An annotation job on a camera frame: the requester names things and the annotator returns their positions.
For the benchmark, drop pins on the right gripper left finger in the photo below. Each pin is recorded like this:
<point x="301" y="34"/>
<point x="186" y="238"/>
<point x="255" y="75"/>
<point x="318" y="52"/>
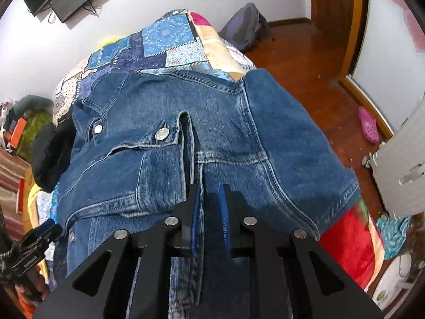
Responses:
<point x="128" y="276"/>

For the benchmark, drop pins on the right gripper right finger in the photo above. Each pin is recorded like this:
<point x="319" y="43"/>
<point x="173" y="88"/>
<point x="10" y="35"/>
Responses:
<point x="291" y="276"/>

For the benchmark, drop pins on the blue denim jacket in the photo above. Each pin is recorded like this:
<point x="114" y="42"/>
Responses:
<point x="142" y="139"/>

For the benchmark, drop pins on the yellow printed cloth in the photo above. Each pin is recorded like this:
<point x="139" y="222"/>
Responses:
<point x="34" y="221"/>

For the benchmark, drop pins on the red fleece blanket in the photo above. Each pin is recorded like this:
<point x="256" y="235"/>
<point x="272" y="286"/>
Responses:
<point x="356" y="244"/>

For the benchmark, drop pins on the striped cloth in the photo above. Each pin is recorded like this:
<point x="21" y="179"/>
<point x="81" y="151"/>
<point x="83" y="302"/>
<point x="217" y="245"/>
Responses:
<point x="13" y="172"/>

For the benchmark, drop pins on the black folded garment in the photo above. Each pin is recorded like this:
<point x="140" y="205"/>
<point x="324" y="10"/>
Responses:
<point x="51" y="152"/>

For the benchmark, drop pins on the teal patterned cloth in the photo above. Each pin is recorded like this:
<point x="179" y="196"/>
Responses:
<point x="393" y="232"/>

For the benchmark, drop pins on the orange box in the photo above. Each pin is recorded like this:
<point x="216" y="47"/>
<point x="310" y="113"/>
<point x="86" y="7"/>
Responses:
<point x="17" y="133"/>

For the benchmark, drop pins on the grey plush cushion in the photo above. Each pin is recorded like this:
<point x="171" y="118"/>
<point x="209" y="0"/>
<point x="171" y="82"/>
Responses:
<point x="33" y="103"/>

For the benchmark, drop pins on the pink croc shoe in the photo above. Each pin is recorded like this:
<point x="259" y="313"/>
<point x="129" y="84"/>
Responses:
<point x="368" y="125"/>

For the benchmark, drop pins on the grey purple backpack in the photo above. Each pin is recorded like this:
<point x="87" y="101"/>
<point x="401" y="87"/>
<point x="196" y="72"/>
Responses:
<point x="246" y="28"/>

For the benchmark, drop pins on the blue patchwork bedspread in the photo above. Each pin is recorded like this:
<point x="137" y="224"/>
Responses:
<point x="180" y="40"/>

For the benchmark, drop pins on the wooden door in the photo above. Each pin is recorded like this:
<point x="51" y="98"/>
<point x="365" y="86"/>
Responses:
<point x="343" y="22"/>

